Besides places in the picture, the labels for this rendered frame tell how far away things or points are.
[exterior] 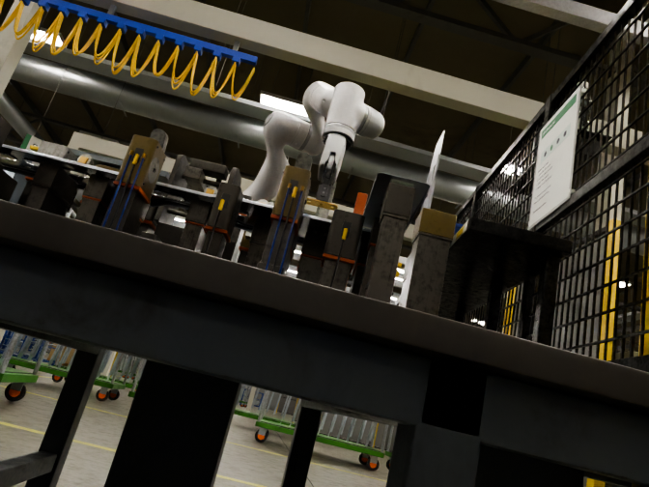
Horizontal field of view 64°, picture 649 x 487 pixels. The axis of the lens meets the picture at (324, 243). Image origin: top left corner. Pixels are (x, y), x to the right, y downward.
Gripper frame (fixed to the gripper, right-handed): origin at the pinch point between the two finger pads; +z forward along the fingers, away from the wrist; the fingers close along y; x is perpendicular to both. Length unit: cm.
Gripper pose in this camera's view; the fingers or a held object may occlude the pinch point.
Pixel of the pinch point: (324, 194)
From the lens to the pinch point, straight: 132.5
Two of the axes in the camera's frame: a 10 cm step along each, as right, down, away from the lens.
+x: 9.7, 2.3, -0.2
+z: -2.3, 9.2, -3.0
